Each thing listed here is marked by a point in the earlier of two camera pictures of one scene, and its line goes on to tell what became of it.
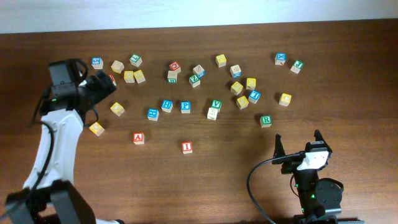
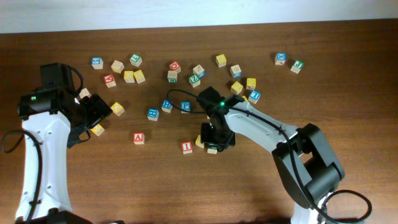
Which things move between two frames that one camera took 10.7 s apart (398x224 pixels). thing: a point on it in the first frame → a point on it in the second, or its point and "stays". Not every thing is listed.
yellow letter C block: (285, 99) → (198, 142)
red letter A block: (138, 138) stays
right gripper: (291, 164) → (208, 141)
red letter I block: (187, 147) stays
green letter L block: (135, 60) stays
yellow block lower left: (97, 129) stays
